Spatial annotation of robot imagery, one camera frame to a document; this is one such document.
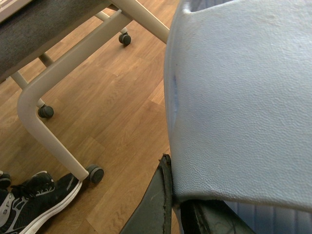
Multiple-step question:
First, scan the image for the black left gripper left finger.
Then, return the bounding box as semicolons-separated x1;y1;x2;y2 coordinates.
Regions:
120;154;173;234

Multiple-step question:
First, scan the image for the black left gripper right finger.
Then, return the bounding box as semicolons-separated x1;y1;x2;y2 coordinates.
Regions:
180;200;254;234

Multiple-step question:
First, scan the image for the light blue slipper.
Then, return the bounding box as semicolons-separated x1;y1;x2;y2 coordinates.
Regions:
163;0;312;234

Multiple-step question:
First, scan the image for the black white sports shoe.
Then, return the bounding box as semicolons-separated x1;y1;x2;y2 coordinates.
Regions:
0;171;82;234

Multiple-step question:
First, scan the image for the white chair with castors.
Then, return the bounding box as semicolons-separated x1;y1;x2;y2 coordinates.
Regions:
0;0;169;184

